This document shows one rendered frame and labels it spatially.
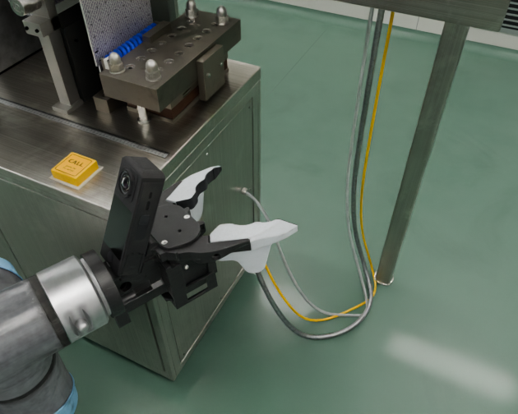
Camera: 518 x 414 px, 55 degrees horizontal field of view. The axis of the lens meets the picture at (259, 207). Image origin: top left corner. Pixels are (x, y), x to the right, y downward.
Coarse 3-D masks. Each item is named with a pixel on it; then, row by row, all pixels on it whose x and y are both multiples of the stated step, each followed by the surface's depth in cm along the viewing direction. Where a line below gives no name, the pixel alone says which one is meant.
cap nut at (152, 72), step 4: (148, 60) 110; (152, 60) 110; (148, 64) 110; (152, 64) 110; (156, 64) 111; (148, 68) 110; (152, 68) 110; (156, 68) 111; (148, 72) 111; (152, 72) 111; (156, 72) 111; (148, 76) 112; (152, 76) 111; (156, 76) 112; (160, 76) 113; (148, 80) 112; (152, 80) 112; (156, 80) 112
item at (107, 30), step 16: (80, 0) 108; (96, 0) 112; (112, 0) 116; (128, 0) 122; (144, 0) 127; (96, 16) 114; (112, 16) 118; (128, 16) 123; (144, 16) 129; (96, 32) 115; (112, 32) 120; (128, 32) 125; (96, 48) 117; (112, 48) 122; (96, 64) 119
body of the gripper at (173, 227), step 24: (168, 216) 52; (168, 240) 49; (192, 240) 49; (96, 264) 47; (144, 264) 49; (168, 264) 49; (192, 264) 52; (120, 288) 52; (144, 288) 52; (168, 288) 52; (192, 288) 54; (120, 312) 49
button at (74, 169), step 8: (72, 152) 111; (64, 160) 109; (72, 160) 109; (80, 160) 109; (88, 160) 109; (56, 168) 107; (64, 168) 107; (72, 168) 107; (80, 168) 107; (88, 168) 107; (96, 168) 110; (56, 176) 107; (64, 176) 106; (72, 176) 105; (80, 176) 106; (88, 176) 108; (72, 184) 106; (80, 184) 106
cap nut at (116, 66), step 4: (112, 56) 112; (116, 56) 112; (112, 60) 112; (116, 60) 113; (120, 60) 114; (112, 64) 113; (116, 64) 113; (120, 64) 114; (112, 68) 114; (116, 68) 114; (120, 68) 114; (124, 68) 116; (112, 72) 114; (116, 72) 114; (120, 72) 114
